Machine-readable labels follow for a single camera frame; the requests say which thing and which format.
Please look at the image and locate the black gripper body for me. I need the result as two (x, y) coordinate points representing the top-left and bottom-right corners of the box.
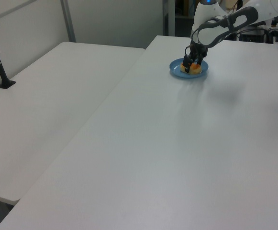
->
(184, 42), (208, 61)

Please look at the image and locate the bread with orange topping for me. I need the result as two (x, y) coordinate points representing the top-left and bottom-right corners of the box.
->
(180, 61), (203, 75)

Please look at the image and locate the blue round plate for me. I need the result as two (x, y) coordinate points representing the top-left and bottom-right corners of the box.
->
(169, 57), (210, 80)

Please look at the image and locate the grey cabinet upright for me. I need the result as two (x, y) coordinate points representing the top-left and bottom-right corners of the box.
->
(163, 0), (177, 37)

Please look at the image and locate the black electronics box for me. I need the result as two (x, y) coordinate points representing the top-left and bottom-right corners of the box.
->
(239, 29), (267, 44)

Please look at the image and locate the white side table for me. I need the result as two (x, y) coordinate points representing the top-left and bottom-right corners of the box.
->
(0, 41), (146, 207)

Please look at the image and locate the grey corner wall post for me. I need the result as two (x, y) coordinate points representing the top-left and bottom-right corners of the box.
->
(60, 0), (77, 43)

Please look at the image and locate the black camera stand pole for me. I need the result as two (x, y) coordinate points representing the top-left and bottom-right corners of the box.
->
(0, 19), (17, 90)

